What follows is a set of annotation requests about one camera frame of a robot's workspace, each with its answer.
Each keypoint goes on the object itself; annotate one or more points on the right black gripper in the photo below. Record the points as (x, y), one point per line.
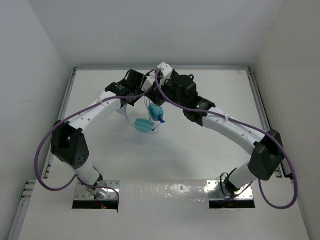
(154, 95)

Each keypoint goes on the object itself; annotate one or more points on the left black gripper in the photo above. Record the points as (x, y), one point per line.
(132, 103)

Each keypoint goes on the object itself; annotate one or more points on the teal cat-ear headphones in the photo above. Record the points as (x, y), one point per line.
(156, 117)

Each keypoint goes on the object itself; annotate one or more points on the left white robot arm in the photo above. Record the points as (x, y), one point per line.
(68, 140)

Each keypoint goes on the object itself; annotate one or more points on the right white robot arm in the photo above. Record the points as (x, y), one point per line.
(265, 148)

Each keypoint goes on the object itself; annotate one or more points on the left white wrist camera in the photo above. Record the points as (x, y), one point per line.
(148, 83)

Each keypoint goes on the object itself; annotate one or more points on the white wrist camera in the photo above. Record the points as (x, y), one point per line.
(165, 72)
(148, 83)

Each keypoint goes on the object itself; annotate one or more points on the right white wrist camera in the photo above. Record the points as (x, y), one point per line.
(165, 72)

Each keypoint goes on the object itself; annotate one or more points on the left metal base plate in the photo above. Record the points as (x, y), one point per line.
(105, 198)

